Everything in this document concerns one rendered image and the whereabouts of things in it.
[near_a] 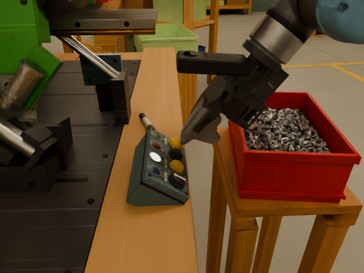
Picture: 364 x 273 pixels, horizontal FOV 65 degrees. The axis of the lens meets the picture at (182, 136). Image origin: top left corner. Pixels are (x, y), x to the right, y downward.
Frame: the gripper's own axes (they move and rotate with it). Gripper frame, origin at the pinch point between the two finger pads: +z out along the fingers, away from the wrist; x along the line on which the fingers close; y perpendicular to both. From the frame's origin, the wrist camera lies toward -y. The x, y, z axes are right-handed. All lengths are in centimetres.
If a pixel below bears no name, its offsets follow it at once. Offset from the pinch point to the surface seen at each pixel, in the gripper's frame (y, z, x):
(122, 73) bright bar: -13.8, 2.2, 18.1
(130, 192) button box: -5.4, 7.0, -11.8
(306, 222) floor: 113, 36, 63
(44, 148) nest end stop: -19.4, 10.3, -7.0
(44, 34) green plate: -28.8, -0.5, 7.1
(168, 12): 7, 11, 269
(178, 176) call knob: -0.4, 1.3, -10.7
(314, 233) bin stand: 41.2, 4.3, -0.7
